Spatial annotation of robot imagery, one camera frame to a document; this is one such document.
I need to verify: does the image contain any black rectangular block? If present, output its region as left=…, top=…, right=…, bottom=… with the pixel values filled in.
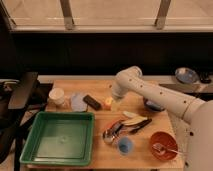
left=83, top=95, right=101, bottom=110

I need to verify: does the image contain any white paper cup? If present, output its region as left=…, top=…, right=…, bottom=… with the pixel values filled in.
left=49, top=88, right=65, bottom=106

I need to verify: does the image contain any blue plastic cup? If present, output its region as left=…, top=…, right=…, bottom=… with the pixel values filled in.
left=117, top=137, right=133, bottom=155

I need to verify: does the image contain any grey blue dish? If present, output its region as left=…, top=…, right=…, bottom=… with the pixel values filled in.
left=175, top=67, right=198, bottom=84

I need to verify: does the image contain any orange handled utensil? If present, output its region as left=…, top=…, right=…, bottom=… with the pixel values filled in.
left=107, top=119, right=123, bottom=130

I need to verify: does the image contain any cream wooden spatula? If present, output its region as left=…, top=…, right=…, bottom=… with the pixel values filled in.
left=123, top=111, right=147, bottom=126

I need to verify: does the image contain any dark purple bowl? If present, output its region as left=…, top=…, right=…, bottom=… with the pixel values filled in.
left=143, top=98, right=164, bottom=112

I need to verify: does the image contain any black chair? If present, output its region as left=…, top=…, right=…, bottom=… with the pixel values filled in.
left=0, top=72, right=47, bottom=171

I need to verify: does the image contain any orange bowl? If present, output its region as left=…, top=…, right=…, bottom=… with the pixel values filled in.
left=149, top=131, right=178, bottom=161

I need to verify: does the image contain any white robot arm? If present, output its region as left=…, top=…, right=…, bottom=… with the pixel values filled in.
left=111, top=66, right=213, bottom=171

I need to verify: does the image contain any orange apple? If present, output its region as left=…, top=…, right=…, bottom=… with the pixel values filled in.
left=104, top=97, right=113, bottom=110

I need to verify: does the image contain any black handled knife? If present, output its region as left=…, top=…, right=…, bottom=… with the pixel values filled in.
left=129, top=119, right=152, bottom=134

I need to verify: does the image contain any green plastic tray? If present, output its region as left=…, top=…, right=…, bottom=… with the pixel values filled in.
left=20, top=112, right=95, bottom=166

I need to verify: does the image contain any metal fork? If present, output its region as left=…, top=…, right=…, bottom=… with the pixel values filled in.
left=152, top=143, right=183, bottom=155

